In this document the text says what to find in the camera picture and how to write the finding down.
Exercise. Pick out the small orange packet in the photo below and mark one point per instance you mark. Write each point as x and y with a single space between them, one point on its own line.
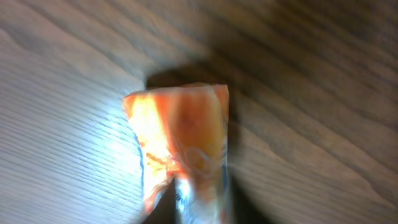
183 136

